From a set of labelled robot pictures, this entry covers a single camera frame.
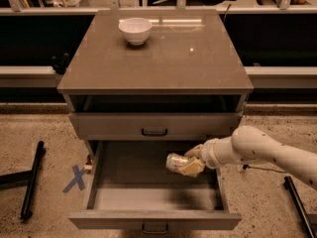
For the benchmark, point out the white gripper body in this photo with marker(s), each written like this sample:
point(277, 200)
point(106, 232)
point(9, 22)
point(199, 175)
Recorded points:
point(207, 153)

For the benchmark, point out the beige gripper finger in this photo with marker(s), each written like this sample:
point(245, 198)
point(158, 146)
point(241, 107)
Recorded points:
point(194, 152)
point(192, 168)

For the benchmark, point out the white green 7up can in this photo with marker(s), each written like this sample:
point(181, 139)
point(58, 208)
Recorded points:
point(175, 163)

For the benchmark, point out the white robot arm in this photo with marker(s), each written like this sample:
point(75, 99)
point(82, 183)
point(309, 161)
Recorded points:
point(248, 144)

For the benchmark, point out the closed grey upper drawer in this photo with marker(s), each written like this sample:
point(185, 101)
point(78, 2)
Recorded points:
point(139, 127)

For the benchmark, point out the open grey lower drawer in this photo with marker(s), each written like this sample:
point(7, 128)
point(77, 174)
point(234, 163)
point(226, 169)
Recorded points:
point(130, 188)

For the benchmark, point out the grey drawer cabinet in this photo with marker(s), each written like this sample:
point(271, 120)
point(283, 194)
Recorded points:
point(188, 65)

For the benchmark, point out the black right stand leg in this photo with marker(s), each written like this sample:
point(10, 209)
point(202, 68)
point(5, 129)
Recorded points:
point(309, 221)

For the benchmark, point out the black stand leg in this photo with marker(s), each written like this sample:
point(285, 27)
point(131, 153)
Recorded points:
point(27, 178)
point(309, 221)

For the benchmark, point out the blue tape cross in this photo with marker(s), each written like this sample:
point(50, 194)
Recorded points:
point(77, 179)

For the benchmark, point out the white ceramic bowl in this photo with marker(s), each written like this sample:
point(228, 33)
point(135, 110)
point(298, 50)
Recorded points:
point(135, 30)

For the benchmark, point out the black left stand leg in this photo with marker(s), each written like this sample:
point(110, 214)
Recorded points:
point(27, 178)

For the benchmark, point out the black clamp on rail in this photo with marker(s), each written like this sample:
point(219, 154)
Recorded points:
point(60, 64)

